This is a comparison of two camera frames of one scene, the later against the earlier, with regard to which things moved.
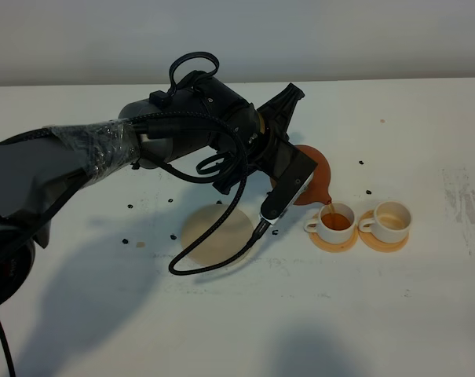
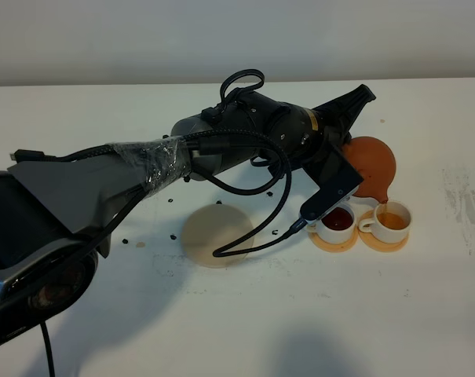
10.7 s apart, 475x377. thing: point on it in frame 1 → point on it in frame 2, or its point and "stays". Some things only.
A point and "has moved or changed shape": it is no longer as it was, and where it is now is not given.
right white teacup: (391, 222) stays
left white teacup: (335, 222) stays
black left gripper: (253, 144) → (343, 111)
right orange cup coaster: (373, 243) stays
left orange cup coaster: (330, 247) stays
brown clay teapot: (316, 190) has moved or changed shape
